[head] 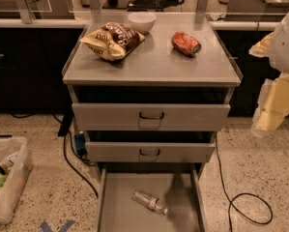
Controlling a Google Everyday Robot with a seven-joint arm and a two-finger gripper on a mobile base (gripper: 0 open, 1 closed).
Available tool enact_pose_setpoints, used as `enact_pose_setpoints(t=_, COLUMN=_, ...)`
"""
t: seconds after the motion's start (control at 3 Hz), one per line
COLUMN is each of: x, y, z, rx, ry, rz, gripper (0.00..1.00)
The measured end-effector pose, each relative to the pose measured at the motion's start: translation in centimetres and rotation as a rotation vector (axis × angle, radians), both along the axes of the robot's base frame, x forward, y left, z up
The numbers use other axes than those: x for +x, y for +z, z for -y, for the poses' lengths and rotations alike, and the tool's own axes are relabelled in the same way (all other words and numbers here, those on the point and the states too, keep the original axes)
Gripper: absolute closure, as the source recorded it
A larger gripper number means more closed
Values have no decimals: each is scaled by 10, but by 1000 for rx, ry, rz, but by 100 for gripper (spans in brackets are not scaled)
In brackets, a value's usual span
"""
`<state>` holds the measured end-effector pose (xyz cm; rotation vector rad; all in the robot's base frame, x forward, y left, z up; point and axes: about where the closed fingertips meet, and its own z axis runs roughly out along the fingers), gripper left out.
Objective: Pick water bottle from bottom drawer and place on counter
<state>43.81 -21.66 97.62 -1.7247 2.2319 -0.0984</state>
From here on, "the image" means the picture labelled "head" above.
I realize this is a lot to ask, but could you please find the white bowl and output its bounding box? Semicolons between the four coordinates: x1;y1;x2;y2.
128;12;157;34

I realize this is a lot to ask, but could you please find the grey metal drawer cabinet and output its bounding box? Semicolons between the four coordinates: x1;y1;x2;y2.
61;11;244;232

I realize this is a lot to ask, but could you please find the yellow brown chip bag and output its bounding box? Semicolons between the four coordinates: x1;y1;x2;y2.
80;22;145;62

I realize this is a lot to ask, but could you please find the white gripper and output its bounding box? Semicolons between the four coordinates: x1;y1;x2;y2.
248;13;289;138

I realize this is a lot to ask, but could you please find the grey middle drawer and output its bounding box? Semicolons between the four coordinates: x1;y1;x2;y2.
86;142;215;162

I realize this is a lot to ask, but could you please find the blue tape cross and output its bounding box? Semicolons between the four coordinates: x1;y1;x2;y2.
39;218;76;232

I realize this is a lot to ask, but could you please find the black cable left floor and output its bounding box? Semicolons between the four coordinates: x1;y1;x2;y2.
9;112;100;199

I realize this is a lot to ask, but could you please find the black cable right floor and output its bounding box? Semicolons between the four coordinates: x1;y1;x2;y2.
215;135;275;232

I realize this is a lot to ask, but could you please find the grey drawer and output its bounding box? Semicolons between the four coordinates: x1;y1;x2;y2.
94;167;209;232
72;102;230;131
86;142;215;162

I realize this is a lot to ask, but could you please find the grey top drawer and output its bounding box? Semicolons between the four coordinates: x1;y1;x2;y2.
72;102;230;131

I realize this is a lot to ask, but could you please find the grey bottom drawer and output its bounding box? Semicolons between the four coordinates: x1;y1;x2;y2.
94;167;209;232

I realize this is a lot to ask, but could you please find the clear plastic trash bin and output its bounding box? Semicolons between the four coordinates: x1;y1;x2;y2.
0;137;33;224

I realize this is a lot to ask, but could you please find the blue power box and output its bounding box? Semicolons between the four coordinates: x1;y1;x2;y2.
74;132;86;157

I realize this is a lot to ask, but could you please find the clear plastic water bottle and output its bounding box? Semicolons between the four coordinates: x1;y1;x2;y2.
131;189;168;215

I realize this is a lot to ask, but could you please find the crushed red soda can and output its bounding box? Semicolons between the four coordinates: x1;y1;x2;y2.
171;31;201;58

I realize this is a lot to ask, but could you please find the black cable floor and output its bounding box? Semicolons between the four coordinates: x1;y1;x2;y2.
9;112;100;199
215;135;275;232

